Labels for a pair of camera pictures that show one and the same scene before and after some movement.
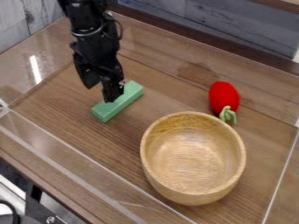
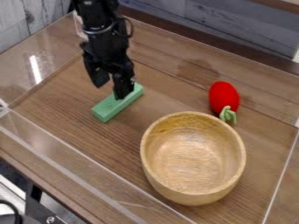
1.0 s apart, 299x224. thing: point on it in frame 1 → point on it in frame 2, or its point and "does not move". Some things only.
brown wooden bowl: (192, 157) does not move
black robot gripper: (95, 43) → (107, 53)
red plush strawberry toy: (224, 99) does not move
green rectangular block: (107, 109) does not move
